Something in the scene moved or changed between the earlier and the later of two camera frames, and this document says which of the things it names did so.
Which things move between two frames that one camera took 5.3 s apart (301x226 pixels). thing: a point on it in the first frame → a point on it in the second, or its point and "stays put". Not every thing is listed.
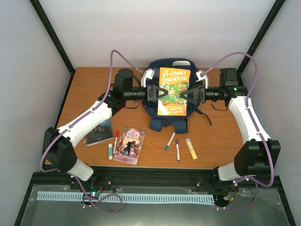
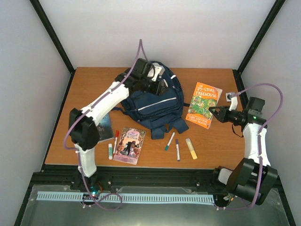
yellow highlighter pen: (191, 149) stays put
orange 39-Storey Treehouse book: (176, 82) → (204, 97)
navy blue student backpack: (181, 123) → (156, 113)
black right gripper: (200, 91) → (222, 116)
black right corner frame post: (275, 9) stays put
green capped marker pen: (167, 146) stays put
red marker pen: (116, 139) stays put
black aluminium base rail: (147, 180) stays put
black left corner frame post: (56, 40) stays put
